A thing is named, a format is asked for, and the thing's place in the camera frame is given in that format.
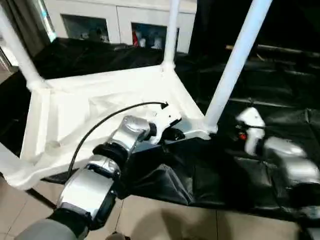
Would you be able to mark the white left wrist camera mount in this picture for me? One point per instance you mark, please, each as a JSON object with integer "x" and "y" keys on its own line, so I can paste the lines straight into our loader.
{"x": 167, "y": 117}

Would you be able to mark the white bottle blue print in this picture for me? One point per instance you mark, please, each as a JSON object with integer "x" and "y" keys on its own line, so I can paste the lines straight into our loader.
{"x": 157, "y": 43}

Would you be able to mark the silver metal bar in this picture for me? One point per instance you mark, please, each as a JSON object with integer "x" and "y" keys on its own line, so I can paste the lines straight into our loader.
{"x": 287, "y": 49}

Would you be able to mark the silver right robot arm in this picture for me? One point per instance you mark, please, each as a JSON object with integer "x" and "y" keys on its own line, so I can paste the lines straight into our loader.
{"x": 292, "y": 160}

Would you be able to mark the small white bottle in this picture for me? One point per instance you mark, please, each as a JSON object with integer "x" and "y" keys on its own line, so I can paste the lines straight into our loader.
{"x": 143, "y": 43}

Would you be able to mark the large black box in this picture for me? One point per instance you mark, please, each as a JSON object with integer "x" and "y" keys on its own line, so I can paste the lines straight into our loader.
{"x": 210, "y": 25}

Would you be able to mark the small yellow label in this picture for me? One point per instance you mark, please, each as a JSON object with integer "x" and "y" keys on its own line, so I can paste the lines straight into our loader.
{"x": 228, "y": 46}

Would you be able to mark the white plastic table top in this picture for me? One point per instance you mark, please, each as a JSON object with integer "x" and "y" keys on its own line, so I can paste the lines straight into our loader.
{"x": 87, "y": 100}

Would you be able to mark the black metal frame leg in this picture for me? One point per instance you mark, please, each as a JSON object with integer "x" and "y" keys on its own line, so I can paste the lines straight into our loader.
{"x": 42, "y": 198}

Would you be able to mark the red package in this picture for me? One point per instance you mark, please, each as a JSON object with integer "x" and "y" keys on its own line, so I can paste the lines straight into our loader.
{"x": 135, "y": 39}

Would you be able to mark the grey curtain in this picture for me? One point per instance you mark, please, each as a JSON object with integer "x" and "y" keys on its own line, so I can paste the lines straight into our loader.
{"x": 32, "y": 22}

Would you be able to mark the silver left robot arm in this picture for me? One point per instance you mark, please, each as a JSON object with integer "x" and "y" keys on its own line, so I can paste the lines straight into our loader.
{"x": 132, "y": 127}

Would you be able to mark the white glass-door cabinet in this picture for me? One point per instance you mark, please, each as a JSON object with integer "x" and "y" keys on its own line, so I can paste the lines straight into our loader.
{"x": 120, "y": 10}

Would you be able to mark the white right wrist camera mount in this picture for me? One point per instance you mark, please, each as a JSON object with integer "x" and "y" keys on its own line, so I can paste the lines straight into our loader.
{"x": 251, "y": 120}

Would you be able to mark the white plastic table leg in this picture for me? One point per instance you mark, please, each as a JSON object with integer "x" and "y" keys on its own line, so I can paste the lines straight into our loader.
{"x": 172, "y": 32}
{"x": 12, "y": 167}
{"x": 232, "y": 62}
{"x": 20, "y": 55}

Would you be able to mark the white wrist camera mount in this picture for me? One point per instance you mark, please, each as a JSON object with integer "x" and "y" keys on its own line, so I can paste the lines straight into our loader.
{"x": 167, "y": 117}
{"x": 251, "y": 120}

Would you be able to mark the black work mat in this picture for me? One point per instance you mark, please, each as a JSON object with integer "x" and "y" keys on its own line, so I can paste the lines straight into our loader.
{"x": 275, "y": 87}

